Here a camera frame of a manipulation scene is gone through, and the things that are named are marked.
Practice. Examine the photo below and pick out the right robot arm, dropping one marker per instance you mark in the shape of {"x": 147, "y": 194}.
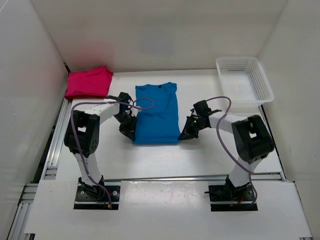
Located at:
{"x": 252, "y": 141}

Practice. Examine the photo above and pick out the blue t-shirt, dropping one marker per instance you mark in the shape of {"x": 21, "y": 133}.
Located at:
{"x": 158, "y": 122}

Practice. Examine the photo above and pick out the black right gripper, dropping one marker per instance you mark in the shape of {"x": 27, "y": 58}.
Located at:
{"x": 187, "y": 133}

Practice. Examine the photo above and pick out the white plastic laundry basket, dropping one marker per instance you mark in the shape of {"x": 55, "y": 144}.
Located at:
{"x": 244, "y": 81}

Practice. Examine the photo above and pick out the white front cover board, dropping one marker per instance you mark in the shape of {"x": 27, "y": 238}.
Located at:
{"x": 166, "y": 211}

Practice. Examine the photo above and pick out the aluminium front rail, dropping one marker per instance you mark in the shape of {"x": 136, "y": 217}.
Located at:
{"x": 162, "y": 178}

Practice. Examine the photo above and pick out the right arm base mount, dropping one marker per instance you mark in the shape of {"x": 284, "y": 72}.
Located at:
{"x": 239, "y": 200}

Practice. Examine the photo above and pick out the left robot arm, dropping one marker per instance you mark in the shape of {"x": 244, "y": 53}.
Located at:
{"x": 83, "y": 134}

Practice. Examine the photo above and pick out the aluminium left side rail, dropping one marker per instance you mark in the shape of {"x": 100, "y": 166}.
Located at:
{"x": 51, "y": 158}

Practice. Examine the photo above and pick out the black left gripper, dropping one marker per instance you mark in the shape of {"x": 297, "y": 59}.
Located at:
{"x": 129, "y": 130}

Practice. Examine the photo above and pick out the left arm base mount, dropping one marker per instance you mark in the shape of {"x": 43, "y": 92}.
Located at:
{"x": 95, "y": 198}

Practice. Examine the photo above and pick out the pink t-shirt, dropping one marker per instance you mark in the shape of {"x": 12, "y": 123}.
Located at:
{"x": 91, "y": 84}

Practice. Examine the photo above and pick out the aluminium rail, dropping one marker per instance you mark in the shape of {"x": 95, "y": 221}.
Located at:
{"x": 51, "y": 158}
{"x": 162, "y": 178}

